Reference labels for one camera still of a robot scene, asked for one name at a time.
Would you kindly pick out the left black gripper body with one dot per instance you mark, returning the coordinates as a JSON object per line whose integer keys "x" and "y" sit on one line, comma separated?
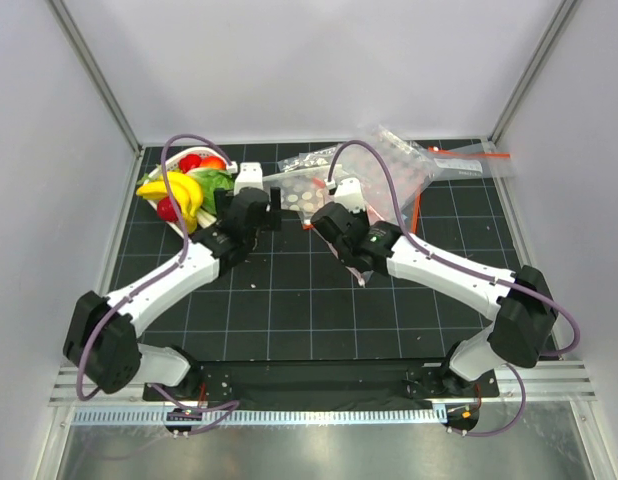
{"x": 222, "y": 201}

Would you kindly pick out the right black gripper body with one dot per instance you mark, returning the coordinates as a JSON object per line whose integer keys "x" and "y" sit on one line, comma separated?
{"x": 362, "y": 216}

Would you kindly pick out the clear pink-dotted zip bag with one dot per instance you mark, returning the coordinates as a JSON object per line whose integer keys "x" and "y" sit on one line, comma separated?
{"x": 373, "y": 251}

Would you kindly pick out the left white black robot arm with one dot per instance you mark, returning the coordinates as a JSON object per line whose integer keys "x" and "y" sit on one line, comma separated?
{"x": 103, "y": 337}

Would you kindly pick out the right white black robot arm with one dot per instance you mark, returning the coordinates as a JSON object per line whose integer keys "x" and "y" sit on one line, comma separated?
{"x": 517, "y": 305}

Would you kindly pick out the clear white-dotted zip bag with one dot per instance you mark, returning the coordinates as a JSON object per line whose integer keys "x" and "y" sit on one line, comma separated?
{"x": 302, "y": 191}

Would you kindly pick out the orange-edged flat bag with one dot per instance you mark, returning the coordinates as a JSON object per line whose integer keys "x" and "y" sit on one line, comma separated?
{"x": 416, "y": 212}

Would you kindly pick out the clear bag orange zipper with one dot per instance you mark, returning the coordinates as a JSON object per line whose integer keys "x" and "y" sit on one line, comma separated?
{"x": 470, "y": 162}

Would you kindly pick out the white leek stalk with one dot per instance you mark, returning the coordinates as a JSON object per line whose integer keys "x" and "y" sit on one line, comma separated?
{"x": 204, "y": 218}

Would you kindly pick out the green lettuce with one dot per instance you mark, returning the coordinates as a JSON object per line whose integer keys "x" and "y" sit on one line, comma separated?
{"x": 211, "y": 180}

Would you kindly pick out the white plastic basket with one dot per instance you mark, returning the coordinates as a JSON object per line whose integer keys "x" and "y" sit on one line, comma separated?
{"x": 172, "y": 165}

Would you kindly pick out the yellow banana bunch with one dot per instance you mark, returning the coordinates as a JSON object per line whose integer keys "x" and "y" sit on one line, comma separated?
{"x": 186, "y": 191}

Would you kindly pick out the red orange tomato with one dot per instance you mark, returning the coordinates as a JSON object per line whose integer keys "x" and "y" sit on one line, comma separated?
{"x": 213, "y": 162}

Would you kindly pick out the red strawberry back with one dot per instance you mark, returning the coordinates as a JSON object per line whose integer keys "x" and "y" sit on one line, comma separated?
{"x": 189, "y": 162}

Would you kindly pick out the red apple front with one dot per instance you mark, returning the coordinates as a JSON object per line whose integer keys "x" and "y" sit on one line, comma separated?
{"x": 166, "y": 211}

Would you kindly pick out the black grid cutting mat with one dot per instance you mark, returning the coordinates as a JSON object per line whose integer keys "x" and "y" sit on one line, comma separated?
{"x": 292, "y": 300}

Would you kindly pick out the pile of red-dotted bags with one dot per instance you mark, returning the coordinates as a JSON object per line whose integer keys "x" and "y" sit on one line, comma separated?
{"x": 411, "y": 169}

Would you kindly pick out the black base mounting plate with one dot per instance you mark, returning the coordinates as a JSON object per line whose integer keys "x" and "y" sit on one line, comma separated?
{"x": 319, "y": 385}

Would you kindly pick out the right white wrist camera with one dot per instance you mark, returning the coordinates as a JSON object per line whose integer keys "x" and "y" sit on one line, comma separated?
{"x": 348, "y": 193}

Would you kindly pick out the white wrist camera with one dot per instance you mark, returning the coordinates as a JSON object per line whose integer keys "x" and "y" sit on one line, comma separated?
{"x": 348, "y": 193}
{"x": 250, "y": 175}

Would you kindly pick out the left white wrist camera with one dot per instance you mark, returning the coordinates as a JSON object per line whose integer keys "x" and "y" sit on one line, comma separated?
{"x": 250, "y": 175}

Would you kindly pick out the slotted aluminium cable duct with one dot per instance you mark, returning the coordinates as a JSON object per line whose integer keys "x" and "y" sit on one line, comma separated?
{"x": 165, "y": 415}

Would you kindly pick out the left aluminium frame post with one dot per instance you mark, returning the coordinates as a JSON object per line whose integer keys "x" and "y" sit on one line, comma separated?
{"x": 79, "y": 45}

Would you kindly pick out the aluminium frame post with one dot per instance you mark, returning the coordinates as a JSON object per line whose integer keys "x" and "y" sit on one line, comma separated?
{"x": 79, "y": 45}
{"x": 549, "y": 39}

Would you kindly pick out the right aluminium frame post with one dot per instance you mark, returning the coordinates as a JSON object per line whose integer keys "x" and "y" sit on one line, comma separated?
{"x": 549, "y": 39}

